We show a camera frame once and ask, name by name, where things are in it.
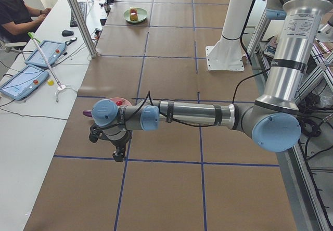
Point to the near blue teach pendant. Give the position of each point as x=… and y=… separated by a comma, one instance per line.
x=22, y=84

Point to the stack of books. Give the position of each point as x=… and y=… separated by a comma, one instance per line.
x=271, y=46

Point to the far blue teach pendant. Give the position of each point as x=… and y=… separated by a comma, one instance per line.
x=52, y=50

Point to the person in black shirt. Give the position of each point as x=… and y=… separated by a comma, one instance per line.
x=18, y=19

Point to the yellow small cap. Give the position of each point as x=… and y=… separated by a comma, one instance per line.
x=50, y=82

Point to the white camera stand base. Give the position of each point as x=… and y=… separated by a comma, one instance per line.
x=226, y=54

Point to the purple eggplant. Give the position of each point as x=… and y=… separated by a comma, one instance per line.
x=87, y=113

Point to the blue teach pendant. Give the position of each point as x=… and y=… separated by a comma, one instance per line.
x=22, y=84
x=52, y=50

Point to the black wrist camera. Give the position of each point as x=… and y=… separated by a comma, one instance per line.
x=95, y=133

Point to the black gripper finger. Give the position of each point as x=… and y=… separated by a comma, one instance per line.
x=118, y=156

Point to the red yellow pomegranate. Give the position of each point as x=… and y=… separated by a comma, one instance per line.
x=133, y=16

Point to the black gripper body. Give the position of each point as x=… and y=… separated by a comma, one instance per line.
x=118, y=144

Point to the white reacher grabber stick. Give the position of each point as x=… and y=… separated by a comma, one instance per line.
x=61, y=87

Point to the green plastic plate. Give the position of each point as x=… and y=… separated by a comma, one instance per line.
x=142, y=15

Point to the pink plastic plate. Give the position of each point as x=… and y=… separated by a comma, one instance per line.
x=126, y=102

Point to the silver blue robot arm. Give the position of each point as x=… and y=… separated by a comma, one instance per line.
x=270, y=122

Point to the black computer mouse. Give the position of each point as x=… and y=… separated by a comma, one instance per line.
x=66, y=33

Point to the aluminium frame post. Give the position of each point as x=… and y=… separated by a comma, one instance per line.
x=87, y=15

